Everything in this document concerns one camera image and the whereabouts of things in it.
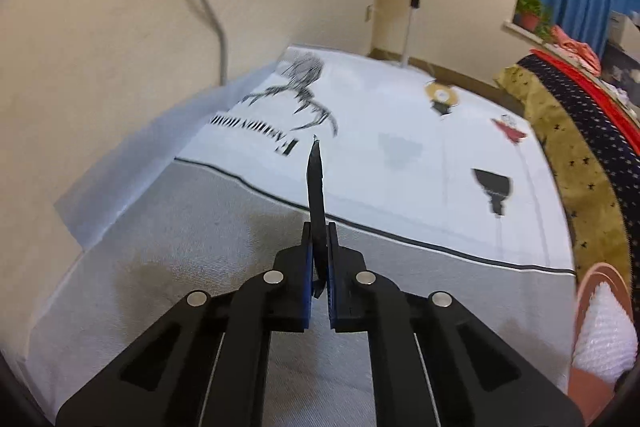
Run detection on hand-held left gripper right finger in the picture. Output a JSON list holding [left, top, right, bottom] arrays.
[[325, 222, 585, 427]]

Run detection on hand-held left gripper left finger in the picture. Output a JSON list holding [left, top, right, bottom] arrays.
[[55, 222, 316, 427]]

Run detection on black strap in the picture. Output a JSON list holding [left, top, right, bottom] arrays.
[[305, 134, 327, 300]]

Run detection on foam mesh sleeve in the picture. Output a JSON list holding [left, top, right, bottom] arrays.
[[572, 282, 633, 383]]

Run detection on pink waste bin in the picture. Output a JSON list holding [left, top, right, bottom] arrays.
[[567, 262, 633, 425]]

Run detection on printed table cloth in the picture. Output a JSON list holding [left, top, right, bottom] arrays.
[[27, 46, 576, 427]]

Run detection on translucent plastic sheet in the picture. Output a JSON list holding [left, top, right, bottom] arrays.
[[54, 57, 288, 253]]

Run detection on yellow star bed sheet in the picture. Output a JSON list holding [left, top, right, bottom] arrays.
[[495, 64, 633, 278]]

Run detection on bed with star blanket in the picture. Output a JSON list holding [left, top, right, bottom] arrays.
[[517, 54, 640, 268]]

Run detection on white window sill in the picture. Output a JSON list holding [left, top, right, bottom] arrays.
[[502, 21, 551, 45]]

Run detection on red plush blanket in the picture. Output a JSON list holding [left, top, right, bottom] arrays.
[[530, 49, 640, 132]]

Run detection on potted green plant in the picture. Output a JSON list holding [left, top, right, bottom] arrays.
[[515, 0, 553, 42]]

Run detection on pink folded clothes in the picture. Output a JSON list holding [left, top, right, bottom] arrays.
[[550, 24, 601, 72]]

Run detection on clear lidded storage box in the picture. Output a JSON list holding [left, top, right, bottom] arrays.
[[602, 47, 640, 85]]

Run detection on beige storage box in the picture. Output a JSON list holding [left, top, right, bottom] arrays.
[[611, 11, 640, 45]]

